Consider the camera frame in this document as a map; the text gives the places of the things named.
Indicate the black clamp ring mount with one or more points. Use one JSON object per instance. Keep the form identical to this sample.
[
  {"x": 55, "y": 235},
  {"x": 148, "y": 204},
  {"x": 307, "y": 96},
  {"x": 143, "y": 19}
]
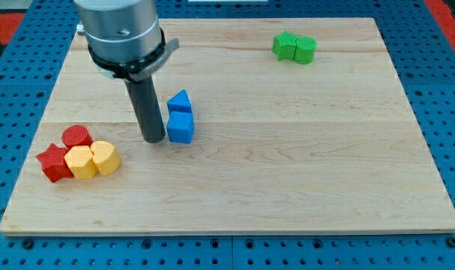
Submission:
[{"x": 142, "y": 69}]

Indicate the yellow hexagon block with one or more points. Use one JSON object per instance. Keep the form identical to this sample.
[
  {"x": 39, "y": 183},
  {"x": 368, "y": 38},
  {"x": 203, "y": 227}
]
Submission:
[{"x": 79, "y": 160}]

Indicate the yellow rounded block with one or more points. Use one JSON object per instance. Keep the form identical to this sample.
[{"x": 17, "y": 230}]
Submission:
[{"x": 105, "y": 157}]

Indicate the blue triangle block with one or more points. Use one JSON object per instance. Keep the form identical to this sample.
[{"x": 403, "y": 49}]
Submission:
[{"x": 179, "y": 103}]

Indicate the red star block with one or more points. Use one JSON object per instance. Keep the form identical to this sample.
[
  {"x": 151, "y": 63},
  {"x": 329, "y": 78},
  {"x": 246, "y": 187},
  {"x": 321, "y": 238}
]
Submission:
[{"x": 53, "y": 164}]

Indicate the red cylinder block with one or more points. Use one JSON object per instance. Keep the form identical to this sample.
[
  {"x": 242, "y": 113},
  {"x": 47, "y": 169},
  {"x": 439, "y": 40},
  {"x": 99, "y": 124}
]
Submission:
[{"x": 76, "y": 135}]

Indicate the blue cube block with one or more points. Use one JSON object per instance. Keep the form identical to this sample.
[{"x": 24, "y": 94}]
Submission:
[{"x": 180, "y": 127}]

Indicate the green cylinder block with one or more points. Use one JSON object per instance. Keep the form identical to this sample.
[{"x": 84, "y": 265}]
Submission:
[{"x": 305, "y": 50}]

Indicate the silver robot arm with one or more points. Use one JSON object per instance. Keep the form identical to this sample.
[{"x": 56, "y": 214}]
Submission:
[{"x": 126, "y": 42}]

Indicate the light wooden board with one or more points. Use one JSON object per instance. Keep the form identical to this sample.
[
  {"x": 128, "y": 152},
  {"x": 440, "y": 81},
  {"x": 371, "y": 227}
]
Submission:
[{"x": 279, "y": 148}]

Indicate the green star block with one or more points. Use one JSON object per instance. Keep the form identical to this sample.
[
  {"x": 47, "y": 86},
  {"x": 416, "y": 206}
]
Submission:
[{"x": 284, "y": 46}]

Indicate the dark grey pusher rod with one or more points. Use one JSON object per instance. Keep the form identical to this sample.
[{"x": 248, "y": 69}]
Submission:
[{"x": 146, "y": 108}]

